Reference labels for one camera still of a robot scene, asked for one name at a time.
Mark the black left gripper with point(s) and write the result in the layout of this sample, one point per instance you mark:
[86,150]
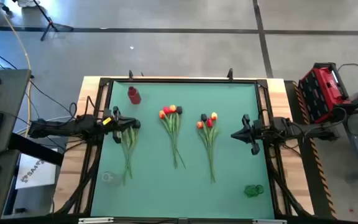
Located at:
[112,126]

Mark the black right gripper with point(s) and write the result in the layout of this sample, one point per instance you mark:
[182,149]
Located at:
[255,132]

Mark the dark purple artificial tulip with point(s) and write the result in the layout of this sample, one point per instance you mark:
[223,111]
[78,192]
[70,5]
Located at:
[204,117]
[179,109]
[135,133]

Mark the artificial flowers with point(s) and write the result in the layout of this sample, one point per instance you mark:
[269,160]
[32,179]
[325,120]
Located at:
[130,137]

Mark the tulip bunch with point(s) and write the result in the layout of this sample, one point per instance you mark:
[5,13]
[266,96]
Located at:
[162,114]

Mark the orange artificial tulip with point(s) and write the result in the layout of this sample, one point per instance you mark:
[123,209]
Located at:
[199,125]

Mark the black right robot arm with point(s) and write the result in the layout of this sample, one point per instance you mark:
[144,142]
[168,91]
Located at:
[309,130]

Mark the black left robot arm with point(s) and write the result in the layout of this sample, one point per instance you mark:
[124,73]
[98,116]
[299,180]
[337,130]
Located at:
[73,126]

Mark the red ribbed vase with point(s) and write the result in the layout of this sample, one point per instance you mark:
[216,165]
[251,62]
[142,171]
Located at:
[134,96]

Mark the green glass vase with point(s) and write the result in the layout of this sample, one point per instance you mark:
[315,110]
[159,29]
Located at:
[251,191]

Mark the clear glass vase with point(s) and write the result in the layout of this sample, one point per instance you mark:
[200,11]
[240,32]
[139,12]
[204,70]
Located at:
[107,177]

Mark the green table mat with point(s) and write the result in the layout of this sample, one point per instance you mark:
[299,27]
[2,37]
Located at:
[166,193]

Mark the black hazard striped platform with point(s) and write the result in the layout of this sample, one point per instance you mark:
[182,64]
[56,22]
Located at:
[314,186]

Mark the red black tool case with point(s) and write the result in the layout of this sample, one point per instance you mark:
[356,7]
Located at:
[322,90]

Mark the black desk beam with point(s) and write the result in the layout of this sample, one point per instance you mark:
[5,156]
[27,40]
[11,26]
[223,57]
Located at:
[36,149]

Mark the white printed paper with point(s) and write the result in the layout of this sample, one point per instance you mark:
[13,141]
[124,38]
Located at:
[39,177]

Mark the grey desk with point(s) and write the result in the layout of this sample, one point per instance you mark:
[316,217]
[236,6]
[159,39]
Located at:
[11,93]

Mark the black tripod stand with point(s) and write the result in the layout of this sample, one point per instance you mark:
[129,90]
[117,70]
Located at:
[50,23]

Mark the black frame clamp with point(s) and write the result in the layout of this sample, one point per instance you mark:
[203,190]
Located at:
[131,75]
[230,74]

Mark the silver metal bracket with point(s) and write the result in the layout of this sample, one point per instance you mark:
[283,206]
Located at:
[269,221]
[95,220]

